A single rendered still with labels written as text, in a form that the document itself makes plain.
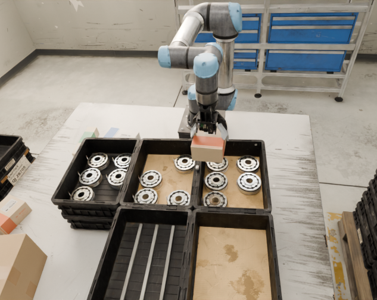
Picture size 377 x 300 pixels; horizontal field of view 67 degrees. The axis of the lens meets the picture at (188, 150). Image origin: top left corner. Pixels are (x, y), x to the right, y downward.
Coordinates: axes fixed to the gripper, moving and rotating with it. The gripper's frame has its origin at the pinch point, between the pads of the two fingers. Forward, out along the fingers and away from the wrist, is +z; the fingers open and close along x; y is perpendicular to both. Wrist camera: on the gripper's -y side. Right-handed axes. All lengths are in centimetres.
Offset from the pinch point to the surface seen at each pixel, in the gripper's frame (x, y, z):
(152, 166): -30.3, -4.5, 26.8
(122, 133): -58, -31, 31
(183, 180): -13.2, 1.5, 26.7
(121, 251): -29, 40, 27
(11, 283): -63, 59, 23
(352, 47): 99, -190, 52
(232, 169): 8.9, -8.1, 26.7
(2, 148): -164, -36, 61
